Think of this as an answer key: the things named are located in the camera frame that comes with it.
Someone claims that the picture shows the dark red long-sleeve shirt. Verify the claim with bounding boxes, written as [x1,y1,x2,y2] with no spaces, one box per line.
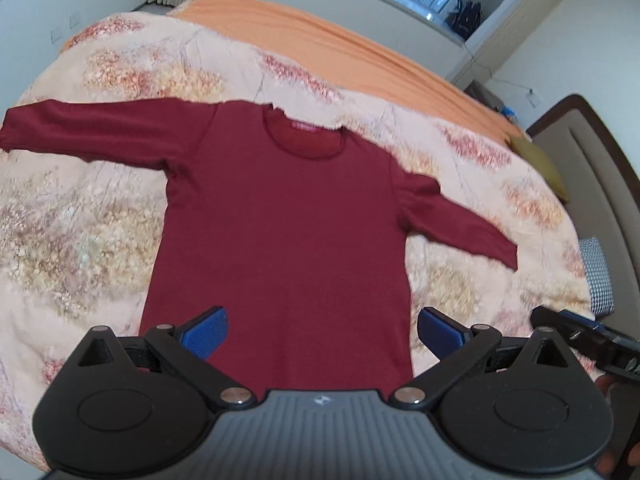
[1,99,518,393]

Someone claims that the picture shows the right hand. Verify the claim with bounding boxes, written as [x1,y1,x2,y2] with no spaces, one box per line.
[596,375,639,479]

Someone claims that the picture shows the olive green pillow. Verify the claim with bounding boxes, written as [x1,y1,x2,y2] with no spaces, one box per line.
[508,136,570,204]

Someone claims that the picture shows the brown padded headboard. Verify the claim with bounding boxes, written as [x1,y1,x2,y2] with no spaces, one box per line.
[527,94,639,337]

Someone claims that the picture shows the orange bed sheet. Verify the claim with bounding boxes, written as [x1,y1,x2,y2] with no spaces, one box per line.
[169,0,524,144]

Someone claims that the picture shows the floral beige quilt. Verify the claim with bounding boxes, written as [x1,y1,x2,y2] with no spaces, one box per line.
[1,12,590,470]

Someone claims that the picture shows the black bag on sill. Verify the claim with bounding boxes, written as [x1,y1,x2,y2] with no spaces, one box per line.
[445,0,482,41]

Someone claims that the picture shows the houndstooth black white pillow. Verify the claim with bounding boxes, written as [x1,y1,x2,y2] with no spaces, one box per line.
[579,237,615,318]

